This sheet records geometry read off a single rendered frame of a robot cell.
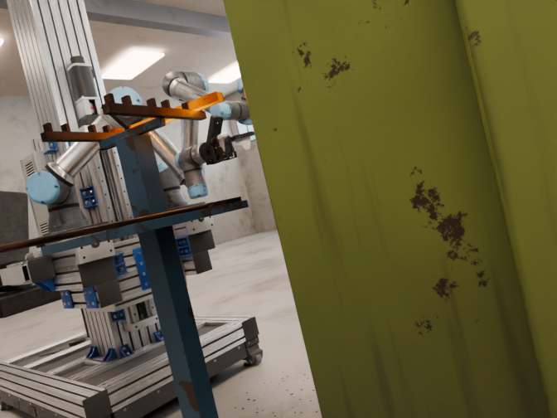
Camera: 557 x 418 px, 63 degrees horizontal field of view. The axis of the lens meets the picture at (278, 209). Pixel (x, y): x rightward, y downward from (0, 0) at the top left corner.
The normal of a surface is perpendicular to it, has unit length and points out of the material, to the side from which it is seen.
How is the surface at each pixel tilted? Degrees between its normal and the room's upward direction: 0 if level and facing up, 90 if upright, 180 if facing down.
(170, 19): 90
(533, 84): 90
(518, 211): 90
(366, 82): 90
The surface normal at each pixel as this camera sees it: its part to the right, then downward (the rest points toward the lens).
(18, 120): 0.71, -0.15
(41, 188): 0.06, 0.08
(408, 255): -0.61, 0.16
